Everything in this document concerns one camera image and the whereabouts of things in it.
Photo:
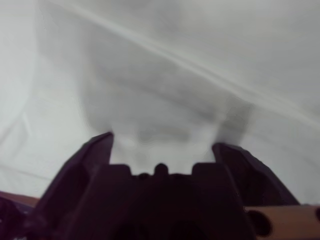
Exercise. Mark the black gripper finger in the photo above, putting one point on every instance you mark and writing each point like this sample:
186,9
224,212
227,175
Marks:
252,180
75,190

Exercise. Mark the white T-shirt with small print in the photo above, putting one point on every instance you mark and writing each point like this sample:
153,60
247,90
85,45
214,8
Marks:
150,62

